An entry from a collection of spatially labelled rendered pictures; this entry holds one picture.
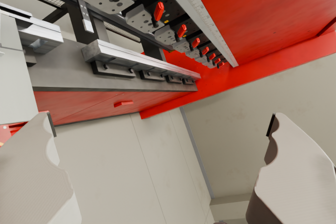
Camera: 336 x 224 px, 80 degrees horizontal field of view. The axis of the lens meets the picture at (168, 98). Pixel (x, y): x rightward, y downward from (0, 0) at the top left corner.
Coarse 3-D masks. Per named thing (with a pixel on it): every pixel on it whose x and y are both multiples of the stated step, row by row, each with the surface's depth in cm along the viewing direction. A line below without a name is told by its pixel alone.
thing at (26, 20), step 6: (0, 6) 48; (6, 6) 49; (12, 12) 51; (18, 12) 52; (24, 12) 53; (18, 18) 51; (24, 18) 53; (18, 24) 53; (24, 24) 54; (30, 24) 55
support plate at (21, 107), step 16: (0, 16) 47; (0, 32) 46; (16, 32) 49; (0, 48) 45; (16, 48) 48; (0, 64) 44; (16, 64) 47; (0, 80) 43; (16, 80) 46; (0, 96) 42; (16, 96) 44; (32, 96) 48; (0, 112) 41; (16, 112) 43; (32, 112) 46
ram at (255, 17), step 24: (216, 0) 69; (240, 0) 74; (264, 0) 81; (288, 0) 89; (312, 0) 98; (216, 24) 90; (240, 24) 99; (264, 24) 111; (288, 24) 127; (312, 24) 147; (240, 48) 149; (264, 48) 178
